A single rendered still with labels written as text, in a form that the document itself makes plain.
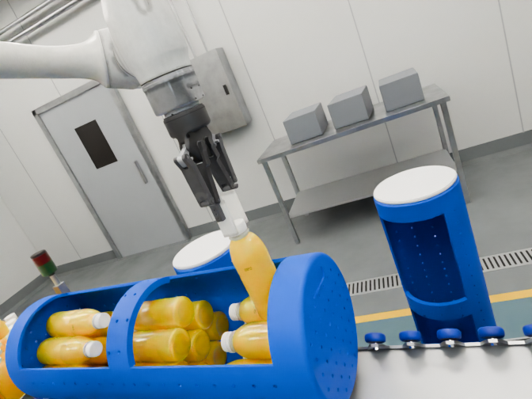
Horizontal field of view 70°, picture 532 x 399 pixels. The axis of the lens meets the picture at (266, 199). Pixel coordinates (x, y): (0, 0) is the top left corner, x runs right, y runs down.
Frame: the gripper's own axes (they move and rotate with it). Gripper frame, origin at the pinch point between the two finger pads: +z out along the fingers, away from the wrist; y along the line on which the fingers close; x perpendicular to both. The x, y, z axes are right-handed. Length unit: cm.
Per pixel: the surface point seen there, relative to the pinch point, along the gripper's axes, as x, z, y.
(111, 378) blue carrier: 35.8, 25.4, -14.7
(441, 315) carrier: -22, 78, 61
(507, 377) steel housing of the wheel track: -38, 43, 2
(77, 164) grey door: 386, -2, 292
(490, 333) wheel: -37, 38, 8
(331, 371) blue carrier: -11.7, 30.0, -8.6
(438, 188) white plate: -32, 32, 65
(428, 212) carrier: -27, 38, 61
